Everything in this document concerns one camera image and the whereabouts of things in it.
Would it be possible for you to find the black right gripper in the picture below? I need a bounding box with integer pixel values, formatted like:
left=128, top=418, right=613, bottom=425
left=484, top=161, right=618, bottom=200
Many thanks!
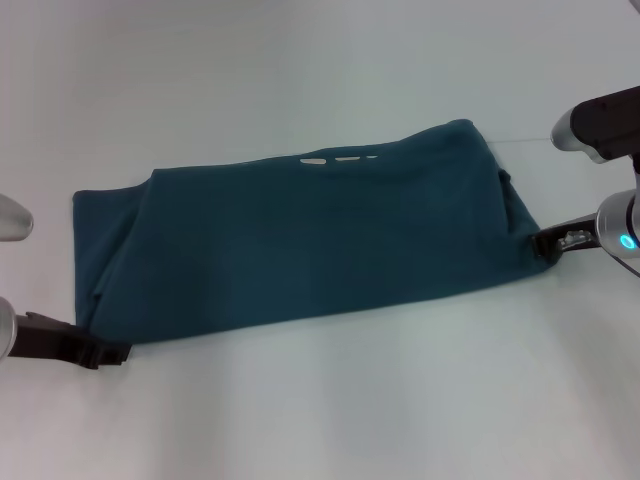
left=531, top=212, right=599, bottom=266

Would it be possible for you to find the teal blue shirt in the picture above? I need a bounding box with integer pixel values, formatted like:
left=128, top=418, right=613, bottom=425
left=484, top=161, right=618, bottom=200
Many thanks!
left=71, top=118, right=551, bottom=347

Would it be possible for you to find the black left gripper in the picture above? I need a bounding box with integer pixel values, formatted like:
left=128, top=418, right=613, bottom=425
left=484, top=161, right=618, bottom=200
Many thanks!
left=7, top=311, right=133, bottom=372

